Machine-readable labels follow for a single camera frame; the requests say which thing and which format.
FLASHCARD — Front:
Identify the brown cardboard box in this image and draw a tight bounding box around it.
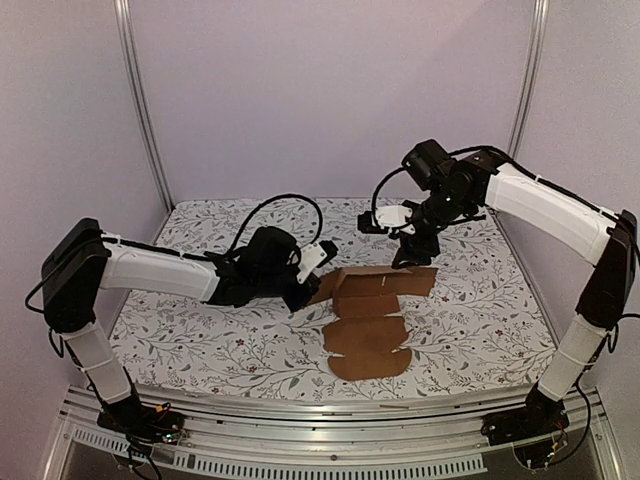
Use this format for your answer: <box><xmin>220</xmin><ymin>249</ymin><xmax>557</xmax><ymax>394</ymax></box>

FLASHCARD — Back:
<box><xmin>311</xmin><ymin>266</ymin><xmax>438</xmax><ymax>382</ymax></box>

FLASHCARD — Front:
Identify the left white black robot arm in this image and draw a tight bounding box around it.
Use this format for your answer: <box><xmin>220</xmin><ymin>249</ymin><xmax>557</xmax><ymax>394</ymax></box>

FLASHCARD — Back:
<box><xmin>25</xmin><ymin>218</ymin><xmax>335</xmax><ymax>434</ymax></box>

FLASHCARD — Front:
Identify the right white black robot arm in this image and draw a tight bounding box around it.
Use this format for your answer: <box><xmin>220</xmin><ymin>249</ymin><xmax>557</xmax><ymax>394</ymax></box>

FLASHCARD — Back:
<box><xmin>389</xmin><ymin>139</ymin><xmax>639</xmax><ymax>436</ymax></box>

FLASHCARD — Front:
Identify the floral patterned table mat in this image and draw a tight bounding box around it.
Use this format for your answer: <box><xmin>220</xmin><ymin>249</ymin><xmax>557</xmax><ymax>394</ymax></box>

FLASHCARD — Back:
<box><xmin>97</xmin><ymin>197</ymin><xmax>559</xmax><ymax>402</ymax></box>

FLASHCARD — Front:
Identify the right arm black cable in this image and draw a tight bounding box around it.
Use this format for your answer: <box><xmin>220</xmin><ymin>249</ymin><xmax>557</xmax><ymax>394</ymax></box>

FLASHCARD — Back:
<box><xmin>369</xmin><ymin>144</ymin><xmax>506</xmax><ymax>236</ymax></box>

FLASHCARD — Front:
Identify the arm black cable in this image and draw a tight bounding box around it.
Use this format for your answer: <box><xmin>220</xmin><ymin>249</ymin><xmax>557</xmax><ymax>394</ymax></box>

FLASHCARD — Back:
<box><xmin>228</xmin><ymin>194</ymin><xmax>324</xmax><ymax>261</ymax></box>
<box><xmin>369</xmin><ymin>144</ymin><xmax>506</xmax><ymax>236</ymax></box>

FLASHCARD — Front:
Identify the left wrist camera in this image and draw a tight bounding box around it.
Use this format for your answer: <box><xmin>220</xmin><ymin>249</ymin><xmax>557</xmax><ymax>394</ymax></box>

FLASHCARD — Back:
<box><xmin>296</xmin><ymin>240</ymin><xmax>338</xmax><ymax>284</ymax></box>

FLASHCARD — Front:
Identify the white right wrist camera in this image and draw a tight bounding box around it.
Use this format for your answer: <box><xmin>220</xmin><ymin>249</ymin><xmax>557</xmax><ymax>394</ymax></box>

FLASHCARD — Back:
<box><xmin>357</xmin><ymin>205</ymin><xmax>415</xmax><ymax>235</ymax></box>

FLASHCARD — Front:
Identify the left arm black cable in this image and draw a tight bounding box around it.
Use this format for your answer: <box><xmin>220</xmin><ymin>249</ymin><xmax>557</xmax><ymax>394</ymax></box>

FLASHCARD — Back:
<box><xmin>228</xmin><ymin>194</ymin><xmax>324</xmax><ymax>261</ymax></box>

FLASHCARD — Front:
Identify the aluminium front rail frame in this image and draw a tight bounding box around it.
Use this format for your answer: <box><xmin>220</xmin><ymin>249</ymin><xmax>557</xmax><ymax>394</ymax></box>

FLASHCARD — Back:
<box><xmin>42</xmin><ymin>383</ymin><xmax>626</xmax><ymax>480</ymax></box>

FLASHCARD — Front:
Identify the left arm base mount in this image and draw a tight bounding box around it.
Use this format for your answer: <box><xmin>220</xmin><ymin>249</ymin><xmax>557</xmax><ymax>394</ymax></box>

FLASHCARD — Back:
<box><xmin>97</xmin><ymin>390</ymin><xmax>186</xmax><ymax>444</ymax></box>

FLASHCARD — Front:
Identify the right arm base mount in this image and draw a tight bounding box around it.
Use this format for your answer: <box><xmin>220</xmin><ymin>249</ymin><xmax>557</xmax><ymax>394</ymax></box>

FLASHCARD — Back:
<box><xmin>480</xmin><ymin>384</ymin><xmax>569</xmax><ymax>446</ymax></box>

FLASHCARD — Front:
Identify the right aluminium corner post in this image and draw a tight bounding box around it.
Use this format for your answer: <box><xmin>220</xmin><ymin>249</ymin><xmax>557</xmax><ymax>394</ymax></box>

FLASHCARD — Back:
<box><xmin>507</xmin><ymin>0</ymin><xmax>550</xmax><ymax>158</ymax></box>

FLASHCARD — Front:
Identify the aluminium corner post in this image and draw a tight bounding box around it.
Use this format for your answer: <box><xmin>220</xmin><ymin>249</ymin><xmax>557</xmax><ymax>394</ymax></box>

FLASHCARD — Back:
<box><xmin>507</xmin><ymin>0</ymin><xmax>550</xmax><ymax>158</ymax></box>
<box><xmin>113</xmin><ymin>0</ymin><xmax>175</xmax><ymax>213</ymax></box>

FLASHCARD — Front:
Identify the left aluminium corner post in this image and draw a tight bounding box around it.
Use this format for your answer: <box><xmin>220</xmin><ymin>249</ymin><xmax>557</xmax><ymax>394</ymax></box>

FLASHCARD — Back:
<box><xmin>113</xmin><ymin>0</ymin><xmax>175</xmax><ymax>213</ymax></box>

